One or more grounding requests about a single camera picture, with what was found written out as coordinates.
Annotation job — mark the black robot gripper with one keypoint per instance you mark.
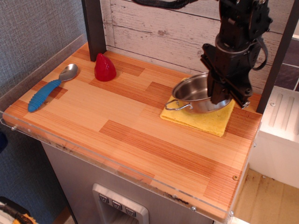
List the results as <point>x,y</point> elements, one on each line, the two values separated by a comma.
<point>228,76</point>

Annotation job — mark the stainless steel two-handled pan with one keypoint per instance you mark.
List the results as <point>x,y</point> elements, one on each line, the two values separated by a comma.
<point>190,95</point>

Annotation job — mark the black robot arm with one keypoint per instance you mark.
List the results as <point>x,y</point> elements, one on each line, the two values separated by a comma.
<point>239,48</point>

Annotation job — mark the yellow folded cloth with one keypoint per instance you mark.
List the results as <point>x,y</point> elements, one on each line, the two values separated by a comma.
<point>214,122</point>

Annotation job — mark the white toy sink unit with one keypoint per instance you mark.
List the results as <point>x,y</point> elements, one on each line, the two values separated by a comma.
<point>275,153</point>

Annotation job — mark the red plastic strawberry toy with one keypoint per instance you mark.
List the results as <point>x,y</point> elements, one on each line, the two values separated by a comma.
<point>104,68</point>

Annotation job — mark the silver dispenser panel with buttons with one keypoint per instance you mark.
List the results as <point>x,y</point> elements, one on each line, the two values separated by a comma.
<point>114,208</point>

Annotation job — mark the grey toy fridge cabinet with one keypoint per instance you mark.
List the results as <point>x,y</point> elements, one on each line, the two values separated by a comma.
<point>77,178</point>

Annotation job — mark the clear acrylic edge guard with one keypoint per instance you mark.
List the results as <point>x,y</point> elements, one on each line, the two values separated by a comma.
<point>165,156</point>

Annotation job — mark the yellow object bottom left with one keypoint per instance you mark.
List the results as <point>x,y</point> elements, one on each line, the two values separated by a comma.
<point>23,219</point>

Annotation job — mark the dark right vertical post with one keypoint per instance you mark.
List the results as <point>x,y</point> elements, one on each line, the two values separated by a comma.
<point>280,55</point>

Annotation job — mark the dark vertical post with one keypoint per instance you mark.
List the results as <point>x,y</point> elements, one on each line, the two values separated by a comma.
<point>280,55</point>
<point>94,27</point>

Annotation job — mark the dark left vertical post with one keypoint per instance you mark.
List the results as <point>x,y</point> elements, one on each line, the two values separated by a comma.
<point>94,27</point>

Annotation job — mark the blue-handled metal spoon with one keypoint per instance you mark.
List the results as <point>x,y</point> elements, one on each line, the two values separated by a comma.
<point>68,73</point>

